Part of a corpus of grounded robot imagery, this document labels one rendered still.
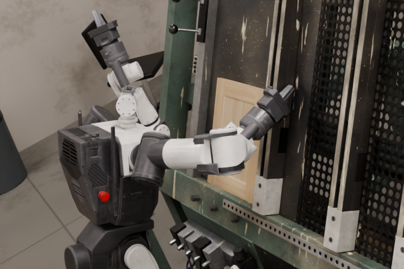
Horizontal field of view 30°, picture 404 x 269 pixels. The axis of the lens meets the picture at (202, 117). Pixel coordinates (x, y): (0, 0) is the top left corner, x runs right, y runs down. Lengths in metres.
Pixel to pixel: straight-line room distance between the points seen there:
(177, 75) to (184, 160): 1.02
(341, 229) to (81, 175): 0.80
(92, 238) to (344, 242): 0.81
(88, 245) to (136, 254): 0.16
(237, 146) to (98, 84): 4.53
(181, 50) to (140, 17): 3.50
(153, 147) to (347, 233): 0.63
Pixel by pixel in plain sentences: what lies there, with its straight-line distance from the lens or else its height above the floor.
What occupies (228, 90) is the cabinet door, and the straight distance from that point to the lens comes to 2.79.
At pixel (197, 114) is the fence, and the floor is 1.12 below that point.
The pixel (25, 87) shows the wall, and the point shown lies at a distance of 6.41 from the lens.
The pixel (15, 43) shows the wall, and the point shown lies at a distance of 6.32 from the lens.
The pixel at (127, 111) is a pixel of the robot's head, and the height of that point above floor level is 1.41.
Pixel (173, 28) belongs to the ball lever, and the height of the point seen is 1.45.
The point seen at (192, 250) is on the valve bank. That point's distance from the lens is 2.89.
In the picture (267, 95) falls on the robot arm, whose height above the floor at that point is 1.30.
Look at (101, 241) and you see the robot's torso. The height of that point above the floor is 1.08.
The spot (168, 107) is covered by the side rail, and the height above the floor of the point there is 1.10.
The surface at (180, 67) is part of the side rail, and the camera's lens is 3.13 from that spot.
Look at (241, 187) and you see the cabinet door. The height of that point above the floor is 0.93.
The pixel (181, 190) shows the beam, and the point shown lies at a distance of 3.03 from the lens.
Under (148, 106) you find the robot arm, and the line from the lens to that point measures 2.82.
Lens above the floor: 2.29
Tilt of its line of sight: 24 degrees down
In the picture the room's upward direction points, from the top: 23 degrees counter-clockwise
